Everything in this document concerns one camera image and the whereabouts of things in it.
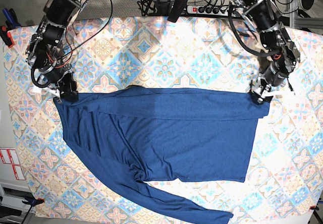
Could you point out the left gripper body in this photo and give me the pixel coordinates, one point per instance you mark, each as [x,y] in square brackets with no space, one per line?
[271,73]

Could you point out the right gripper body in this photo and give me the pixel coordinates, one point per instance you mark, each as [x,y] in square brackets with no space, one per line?
[45,73]

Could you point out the blue long-sleeve T-shirt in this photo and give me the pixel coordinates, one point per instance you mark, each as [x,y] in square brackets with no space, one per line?
[131,137]

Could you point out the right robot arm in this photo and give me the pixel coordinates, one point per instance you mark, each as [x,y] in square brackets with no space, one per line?
[48,40]

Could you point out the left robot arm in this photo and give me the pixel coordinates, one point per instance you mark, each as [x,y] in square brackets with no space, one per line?
[264,16]

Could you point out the red black clamp top-left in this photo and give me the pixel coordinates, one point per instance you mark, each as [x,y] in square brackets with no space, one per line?
[6,37]

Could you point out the red white labels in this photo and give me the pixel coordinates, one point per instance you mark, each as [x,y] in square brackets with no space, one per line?
[10,157]

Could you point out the patterned tile tablecloth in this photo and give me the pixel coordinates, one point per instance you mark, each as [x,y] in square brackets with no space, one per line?
[284,178]

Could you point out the white power strip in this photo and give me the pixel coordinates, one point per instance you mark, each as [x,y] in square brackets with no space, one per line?
[207,11]

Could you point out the blue clamp bottom-left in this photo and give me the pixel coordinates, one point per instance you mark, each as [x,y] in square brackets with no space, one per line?
[32,201]

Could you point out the red clamp bottom-right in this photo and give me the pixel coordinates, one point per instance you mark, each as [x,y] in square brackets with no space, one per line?
[316,208]

